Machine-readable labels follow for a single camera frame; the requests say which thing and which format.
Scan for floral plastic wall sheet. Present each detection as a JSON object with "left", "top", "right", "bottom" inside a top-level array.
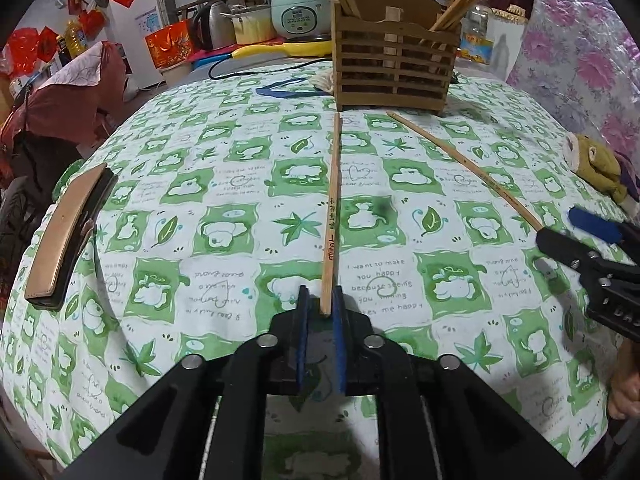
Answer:
[{"left": 506, "top": 0, "right": 639, "bottom": 165}]

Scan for red cloth covered table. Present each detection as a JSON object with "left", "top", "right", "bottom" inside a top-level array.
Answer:
[{"left": 1, "top": 41, "right": 126, "bottom": 181}]

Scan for clear plastic oil bottle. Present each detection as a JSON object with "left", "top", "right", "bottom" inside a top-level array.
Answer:
[{"left": 459, "top": 4, "right": 494, "bottom": 65}]

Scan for wooden slatted utensil holder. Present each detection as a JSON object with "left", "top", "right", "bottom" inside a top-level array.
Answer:
[{"left": 331, "top": 0, "right": 461, "bottom": 113}]

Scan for mint green rice cooker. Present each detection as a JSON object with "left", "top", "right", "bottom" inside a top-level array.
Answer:
[{"left": 270, "top": 0, "right": 331, "bottom": 39}]

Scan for yellow plush toy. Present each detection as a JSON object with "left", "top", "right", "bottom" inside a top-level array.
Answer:
[{"left": 563, "top": 133, "right": 628, "bottom": 205}]

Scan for brown flat case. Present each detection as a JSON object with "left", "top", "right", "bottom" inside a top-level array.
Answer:
[{"left": 24, "top": 162, "right": 116, "bottom": 310}]

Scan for blue band on table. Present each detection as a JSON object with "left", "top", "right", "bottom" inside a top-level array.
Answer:
[{"left": 255, "top": 77, "right": 324, "bottom": 100}]

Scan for green white patterned tablecloth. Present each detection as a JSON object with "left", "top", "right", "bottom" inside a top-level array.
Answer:
[{"left": 1, "top": 67, "right": 620, "bottom": 465}]

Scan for person's right hand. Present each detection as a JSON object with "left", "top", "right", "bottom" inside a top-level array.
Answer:
[{"left": 608, "top": 339, "right": 640, "bottom": 420}]

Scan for red gift box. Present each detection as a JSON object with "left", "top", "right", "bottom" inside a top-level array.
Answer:
[{"left": 144, "top": 20, "right": 195, "bottom": 70}]

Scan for cream yellow lidded pot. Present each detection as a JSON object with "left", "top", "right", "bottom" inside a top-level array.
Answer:
[{"left": 230, "top": 4, "right": 277, "bottom": 46}]

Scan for wooden chopstick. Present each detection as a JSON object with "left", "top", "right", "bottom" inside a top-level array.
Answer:
[
  {"left": 386, "top": 112, "right": 544, "bottom": 232},
  {"left": 320, "top": 113, "right": 342, "bottom": 316}
]

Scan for stainless electric kettle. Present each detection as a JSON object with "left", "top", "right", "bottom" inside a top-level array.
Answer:
[{"left": 190, "top": 1, "right": 235, "bottom": 51}]

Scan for black power cable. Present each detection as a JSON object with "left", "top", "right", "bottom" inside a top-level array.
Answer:
[{"left": 207, "top": 54, "right": 332, "bottom": 82}]

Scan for yellow plastic tool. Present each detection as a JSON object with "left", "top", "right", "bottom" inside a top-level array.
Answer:
[{"left": 231, "top": 40, "right": 333, "bottom": 58}]

